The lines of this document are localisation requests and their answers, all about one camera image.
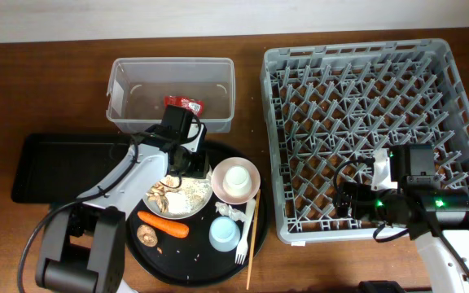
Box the pink bowl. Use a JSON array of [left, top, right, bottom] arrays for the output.
[[211, 157, 261, 205]]

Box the red snack wrapper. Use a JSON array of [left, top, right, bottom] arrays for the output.
[[164, 95, 204, 116]]

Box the white cup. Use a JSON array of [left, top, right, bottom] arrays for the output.
[[223, 165, 252, 198]]

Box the light blue cup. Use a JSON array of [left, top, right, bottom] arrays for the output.
[[209, 216, 240, 252]]

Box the white paper napkin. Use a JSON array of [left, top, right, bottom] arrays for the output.
[[164, 192, 191, 215]]

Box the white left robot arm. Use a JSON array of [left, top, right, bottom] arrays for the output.
[[17, 134, 206, 292]]

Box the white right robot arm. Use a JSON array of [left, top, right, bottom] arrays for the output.
[[335, 182, 469, 292]]

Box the grey dishwasher rack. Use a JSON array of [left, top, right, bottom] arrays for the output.
[[260, 38, 469, 244]]

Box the pile of peanut shells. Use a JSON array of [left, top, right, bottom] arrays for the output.
[[146, 176, 182, 213]]

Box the grey plate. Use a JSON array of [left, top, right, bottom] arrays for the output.
[[142, 167, 213, 220]]

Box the orange carrot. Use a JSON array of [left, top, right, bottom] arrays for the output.
[[137, 211, 190, 238]]

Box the crumpled white tissue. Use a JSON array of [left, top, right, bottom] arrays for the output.
[[215, 202, 246, 222]]

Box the wooden chopstick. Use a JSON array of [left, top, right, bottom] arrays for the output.
[[246, 189, 261, 291]]

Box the brown dried mushroom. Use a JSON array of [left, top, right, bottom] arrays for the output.
[[137, 224, 158, 247]]

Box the clear plastic bin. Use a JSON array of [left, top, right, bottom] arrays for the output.
[[106, 57, 236, 133]]

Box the round black tray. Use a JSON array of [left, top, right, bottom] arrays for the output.
[[126, 140, 271, 287]]

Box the white plastic fork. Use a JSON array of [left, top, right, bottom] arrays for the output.
[[235, 199, 256, 265]]

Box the black rectangular tray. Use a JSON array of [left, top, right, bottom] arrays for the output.
[[11, 133, 130, 203]]

